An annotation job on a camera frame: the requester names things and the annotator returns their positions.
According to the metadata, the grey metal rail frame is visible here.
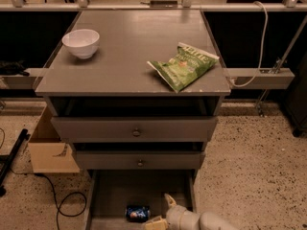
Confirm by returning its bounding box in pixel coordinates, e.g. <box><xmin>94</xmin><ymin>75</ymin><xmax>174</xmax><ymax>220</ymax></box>
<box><xmin>0</xmin><ymin>0</ymin><xmax>307</xmax><ymax>91</ymax></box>

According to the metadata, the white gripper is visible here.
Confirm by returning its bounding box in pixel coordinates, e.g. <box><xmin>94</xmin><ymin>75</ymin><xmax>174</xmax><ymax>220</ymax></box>
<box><xmin>143</xmin><ymin>194</ymin><xmax>188</xmax><ymax>230</ymax></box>

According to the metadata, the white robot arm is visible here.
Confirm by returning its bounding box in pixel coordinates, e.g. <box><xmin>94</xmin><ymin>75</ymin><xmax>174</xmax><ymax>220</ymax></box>
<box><xmin>142</xmin><ymin>194</ymin><xmax>239</xmax><ymax>230</ymax></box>

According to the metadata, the grey drawer cabinet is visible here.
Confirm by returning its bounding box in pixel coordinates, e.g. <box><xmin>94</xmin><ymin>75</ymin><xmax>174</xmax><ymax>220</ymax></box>
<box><xmin>34</xmin><ymin>9</ymin><xmax>232</xmax><ymax>230</ymax></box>

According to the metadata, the green chip bag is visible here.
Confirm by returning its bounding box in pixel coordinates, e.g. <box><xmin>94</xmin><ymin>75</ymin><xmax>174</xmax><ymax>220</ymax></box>
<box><xmin>148</xmin><ymin>42</ymin><xmax>220</xmax><ymax>93</ymax></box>

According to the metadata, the grey top drawer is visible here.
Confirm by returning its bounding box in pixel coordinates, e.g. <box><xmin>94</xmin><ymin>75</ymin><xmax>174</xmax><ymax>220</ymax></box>
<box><xmin>51</xmin><ymin>117</ymin><xmax>217</xmax><ymax>143</ymax></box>

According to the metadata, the brown cardboard box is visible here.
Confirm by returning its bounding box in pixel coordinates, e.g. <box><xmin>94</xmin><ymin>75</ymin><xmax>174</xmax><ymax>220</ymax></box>
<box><xmin>28</xmin><ymin>107</ymin><xmax>80</xmax><ymax>173</ymax></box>

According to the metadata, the black floor cable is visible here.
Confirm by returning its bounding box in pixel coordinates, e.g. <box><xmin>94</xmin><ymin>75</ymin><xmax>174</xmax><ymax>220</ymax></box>
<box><xmin>34</xmin><ymin>172</ymin><xmax>88</xmax><ymax>230</ymax></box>

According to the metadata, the black object on rail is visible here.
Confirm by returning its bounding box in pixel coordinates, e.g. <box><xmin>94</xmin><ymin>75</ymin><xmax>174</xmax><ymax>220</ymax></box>
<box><xmin>0</xmin><ymin>60</ymin><xmax>29</xmax><ymax>77</ymax></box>

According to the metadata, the black stand leg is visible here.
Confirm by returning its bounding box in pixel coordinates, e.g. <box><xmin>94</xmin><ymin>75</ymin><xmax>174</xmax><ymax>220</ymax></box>
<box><xmin>0</xmin><ymin>129</ymin><xmax>30</xmax><ymax>197</ymax></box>

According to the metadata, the blue pepsi can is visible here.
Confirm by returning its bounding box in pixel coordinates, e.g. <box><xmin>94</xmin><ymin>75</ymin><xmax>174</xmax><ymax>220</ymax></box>
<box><xmin>125</xmin><ymin>205</ymin><xmax>151</xmax><ymax>222</ymax></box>

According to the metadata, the grey middle drawer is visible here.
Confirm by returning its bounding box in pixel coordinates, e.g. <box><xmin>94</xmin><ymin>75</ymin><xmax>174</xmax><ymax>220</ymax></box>
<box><xmin>75</xmin><ymin>150</ymin><xmax>205</xmax><ymax>170</ymax></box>

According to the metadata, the white ceramic bowl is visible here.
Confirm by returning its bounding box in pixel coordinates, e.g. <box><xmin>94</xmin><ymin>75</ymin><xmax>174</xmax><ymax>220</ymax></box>
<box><xmin>61</xmin><ymin>29</ymin><xmax>100</xmax><ymax>59</ymax></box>

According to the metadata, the white hanging cable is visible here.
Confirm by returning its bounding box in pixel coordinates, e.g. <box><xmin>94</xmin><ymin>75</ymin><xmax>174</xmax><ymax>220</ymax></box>
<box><xmin>229</xmin><ymin>0</ymin><xmax>269</xmax><ymax>88</ymax></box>

